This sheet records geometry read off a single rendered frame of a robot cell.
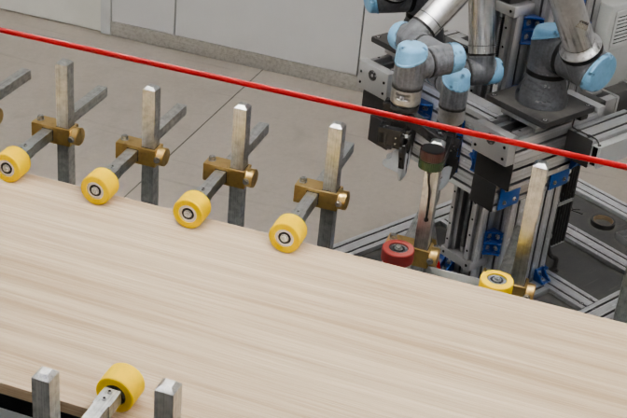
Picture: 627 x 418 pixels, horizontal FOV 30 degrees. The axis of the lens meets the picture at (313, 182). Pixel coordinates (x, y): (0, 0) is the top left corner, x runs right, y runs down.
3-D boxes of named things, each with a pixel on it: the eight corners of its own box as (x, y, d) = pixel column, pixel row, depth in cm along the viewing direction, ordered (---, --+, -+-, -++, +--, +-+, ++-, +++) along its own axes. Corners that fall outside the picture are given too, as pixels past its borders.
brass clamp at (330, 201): (299, 191, 302) (301, 174, 300) (349, 203, 299) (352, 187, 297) (292, 202, 297) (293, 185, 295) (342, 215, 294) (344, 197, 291)
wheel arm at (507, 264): (512, 236, 318) (514, 223, 316) (524, 239, 317) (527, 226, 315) (480, 322, 281) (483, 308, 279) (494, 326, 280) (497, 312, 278)
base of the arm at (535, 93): (537, 85, 346) (543, 54, 342) (578, 104, 337) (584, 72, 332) (504, 95, 337) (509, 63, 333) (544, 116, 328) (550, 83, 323)
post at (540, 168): (502, 323, 298) (536, 157, 275) (516, 327, 298) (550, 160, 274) (500, 330, 295) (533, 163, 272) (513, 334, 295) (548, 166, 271)
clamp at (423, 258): (387, 248, 301) (390, 231, 298) (438, 261, 297) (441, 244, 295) (382, 259, 296) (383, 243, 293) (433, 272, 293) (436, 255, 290)
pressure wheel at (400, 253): (382, 272, 295) (387, 234, 289) (412, 281, 293) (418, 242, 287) (373, 289, 288) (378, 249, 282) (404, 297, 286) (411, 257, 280)
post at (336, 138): (316, 280, 311) (333, 118, 288) (328, 284, 310) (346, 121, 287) (313, 286, 308) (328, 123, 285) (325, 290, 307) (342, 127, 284)
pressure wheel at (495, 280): (466, 312, 283) (473, 271, 277) (493, 304, 287) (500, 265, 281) (486, 329, 277) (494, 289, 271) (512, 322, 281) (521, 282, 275)
